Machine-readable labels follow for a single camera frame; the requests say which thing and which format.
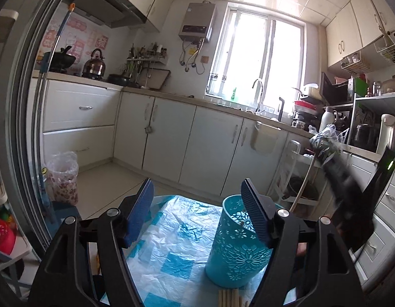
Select steel kettle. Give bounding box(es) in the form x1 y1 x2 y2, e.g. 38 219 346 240
81 48 106 77

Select cream wall cabinets beside shelf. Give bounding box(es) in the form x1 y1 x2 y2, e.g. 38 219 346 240
325 0 395 68

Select trash bin with plastic bag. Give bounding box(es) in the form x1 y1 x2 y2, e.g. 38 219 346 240
45 151 79 206

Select dark blue dustpan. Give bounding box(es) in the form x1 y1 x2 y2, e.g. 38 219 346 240
52 201 81 223

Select white drawer cabinet under stove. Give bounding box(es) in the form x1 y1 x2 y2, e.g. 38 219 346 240
28 78 123 170

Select small hanging wire basket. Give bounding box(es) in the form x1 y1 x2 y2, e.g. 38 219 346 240
341 50 371 75

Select grey sliding door frame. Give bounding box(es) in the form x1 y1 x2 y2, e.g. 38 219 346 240
0 0 99 263

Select teal perforated utensil holder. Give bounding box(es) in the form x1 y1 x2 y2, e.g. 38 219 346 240
205 194 285 289

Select cream electric water pot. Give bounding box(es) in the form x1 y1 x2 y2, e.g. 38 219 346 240
375 113 395 154

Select large hanging wire basket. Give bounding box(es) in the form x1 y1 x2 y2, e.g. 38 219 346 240
374 30 395 64

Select black wok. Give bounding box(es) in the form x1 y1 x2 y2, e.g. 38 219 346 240
44 45 77 72

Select wall utensil rack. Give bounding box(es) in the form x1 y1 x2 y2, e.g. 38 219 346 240
125 43 169 71

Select red toy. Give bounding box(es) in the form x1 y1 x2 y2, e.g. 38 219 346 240
0 216 17 256

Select stacked red and white bowls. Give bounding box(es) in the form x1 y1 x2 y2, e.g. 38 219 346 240
293 100 319 116

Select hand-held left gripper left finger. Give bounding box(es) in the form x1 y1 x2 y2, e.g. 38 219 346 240
28 178 155 307

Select metal kitchen shelf rack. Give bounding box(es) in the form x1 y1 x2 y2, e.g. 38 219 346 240
322 91 395 154

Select cream wall cabinets above hood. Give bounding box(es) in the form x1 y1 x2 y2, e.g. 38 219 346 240
98 0 174 32

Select white hanging door bin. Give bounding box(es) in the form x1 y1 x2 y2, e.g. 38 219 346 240
250 121 279 154

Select chrome sink faucet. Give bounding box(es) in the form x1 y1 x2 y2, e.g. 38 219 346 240
251 78 265 114

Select white base cabinets with doors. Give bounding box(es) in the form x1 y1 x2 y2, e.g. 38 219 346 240
112 90 289 199

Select white framed window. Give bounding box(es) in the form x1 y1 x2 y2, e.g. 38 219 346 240
204 2 305 114

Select black pot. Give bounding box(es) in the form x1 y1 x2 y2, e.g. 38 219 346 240
350 123 377 149

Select silver wall water heater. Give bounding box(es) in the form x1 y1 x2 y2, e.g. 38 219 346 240
179 3 217 42

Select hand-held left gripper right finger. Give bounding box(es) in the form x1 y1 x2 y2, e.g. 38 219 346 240
240 178 366 307

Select white thermos flask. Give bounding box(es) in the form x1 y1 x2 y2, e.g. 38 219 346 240
319 108 337 135

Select white panelled drawer cabinet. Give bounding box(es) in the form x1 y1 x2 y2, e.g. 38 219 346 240
340 150 395 282

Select dark basin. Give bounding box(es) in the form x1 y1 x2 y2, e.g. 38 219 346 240
287 177 319 202

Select black microwave oven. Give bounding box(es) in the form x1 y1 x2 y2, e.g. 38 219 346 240
319 72 355 103

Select pink wall stickers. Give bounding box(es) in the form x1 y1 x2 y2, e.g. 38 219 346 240
40 16 111 58

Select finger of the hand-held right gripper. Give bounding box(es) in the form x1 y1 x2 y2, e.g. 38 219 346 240
319 152 366 208

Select plastic bag of green vegetables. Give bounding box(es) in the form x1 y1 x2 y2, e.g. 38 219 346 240
309 124 350 163

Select blue checkered plastic table cover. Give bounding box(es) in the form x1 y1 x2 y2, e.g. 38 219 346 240
98 195 281 307

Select black frying pan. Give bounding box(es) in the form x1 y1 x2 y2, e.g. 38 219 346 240
107 73 134 87

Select wooden chopstick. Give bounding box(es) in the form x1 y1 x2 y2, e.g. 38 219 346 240
290 158 316 214

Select bundle of wooden chopsticks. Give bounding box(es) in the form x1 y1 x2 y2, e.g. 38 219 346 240
217 288 247 307

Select green board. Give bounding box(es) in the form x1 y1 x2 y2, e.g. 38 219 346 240
354 75 369 96

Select white dark-rimmed tray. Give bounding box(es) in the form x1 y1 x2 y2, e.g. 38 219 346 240
143 69 171 91

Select grey range hood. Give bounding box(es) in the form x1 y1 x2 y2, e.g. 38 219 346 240
61 0 150 29

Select white storage trolley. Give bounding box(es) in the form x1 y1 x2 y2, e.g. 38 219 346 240
271 140 326 208

